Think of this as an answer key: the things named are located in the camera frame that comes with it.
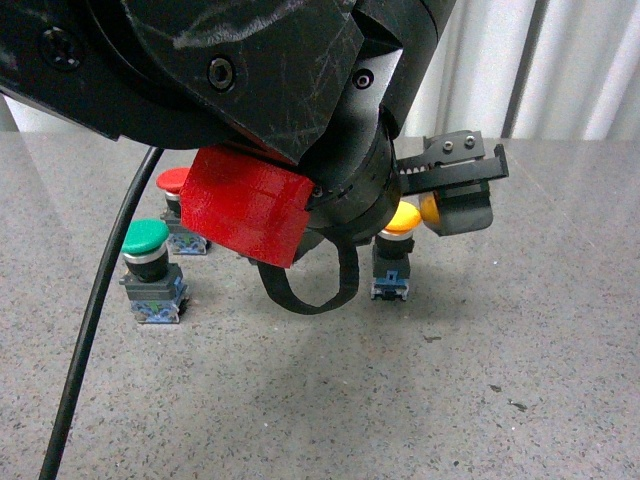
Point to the red mushroom push button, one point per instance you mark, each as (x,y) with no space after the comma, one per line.
(181,241)

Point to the green mushroom push button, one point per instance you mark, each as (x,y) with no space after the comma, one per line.
(154,285)

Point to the red wrist camera mount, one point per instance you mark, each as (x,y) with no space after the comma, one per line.
(245,204)

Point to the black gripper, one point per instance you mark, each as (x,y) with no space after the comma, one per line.
(360,180)

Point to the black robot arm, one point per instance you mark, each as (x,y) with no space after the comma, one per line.
(323,87)

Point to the yellow mushroom push button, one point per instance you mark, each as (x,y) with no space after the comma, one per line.
(394,244)

